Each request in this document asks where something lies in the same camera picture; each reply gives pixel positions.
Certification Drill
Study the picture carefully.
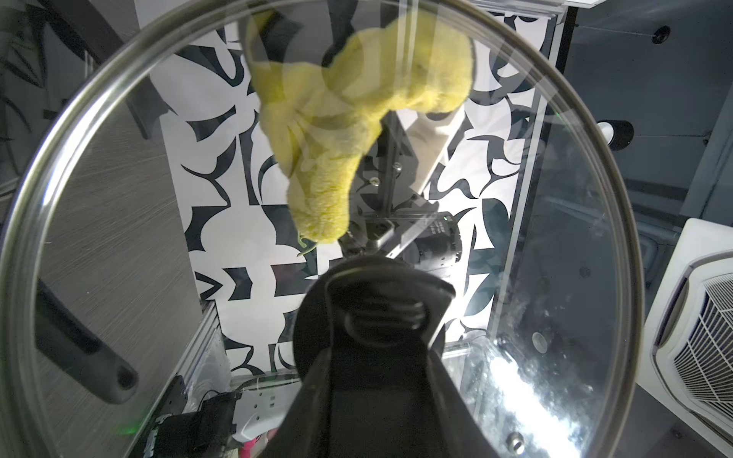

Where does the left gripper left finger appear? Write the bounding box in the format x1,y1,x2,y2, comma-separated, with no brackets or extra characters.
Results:
261,347,336,457

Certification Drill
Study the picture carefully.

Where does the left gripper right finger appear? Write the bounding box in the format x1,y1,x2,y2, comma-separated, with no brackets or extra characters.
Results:
425,349,498,457

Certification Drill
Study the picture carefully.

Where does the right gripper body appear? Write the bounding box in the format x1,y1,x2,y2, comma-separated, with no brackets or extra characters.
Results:
338,203,463,275

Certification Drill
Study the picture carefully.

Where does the yellow cleaning cloth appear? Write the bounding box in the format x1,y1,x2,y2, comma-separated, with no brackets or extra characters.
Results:
240,1,475,244

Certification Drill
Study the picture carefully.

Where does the large glass pot lid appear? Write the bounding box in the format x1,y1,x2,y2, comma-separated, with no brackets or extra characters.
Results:
1,1,643,457

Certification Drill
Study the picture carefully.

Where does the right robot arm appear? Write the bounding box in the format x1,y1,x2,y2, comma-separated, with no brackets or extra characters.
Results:
338,112,463,278

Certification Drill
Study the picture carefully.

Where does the white ceiling air vent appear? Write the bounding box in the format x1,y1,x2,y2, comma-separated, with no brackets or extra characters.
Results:
637,219,732,456

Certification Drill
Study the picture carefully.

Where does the large black frying pan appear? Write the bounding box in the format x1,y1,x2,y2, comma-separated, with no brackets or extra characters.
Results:
36,282,139,405

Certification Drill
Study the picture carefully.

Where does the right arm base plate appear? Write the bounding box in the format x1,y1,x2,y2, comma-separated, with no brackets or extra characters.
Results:
129,375,242,458

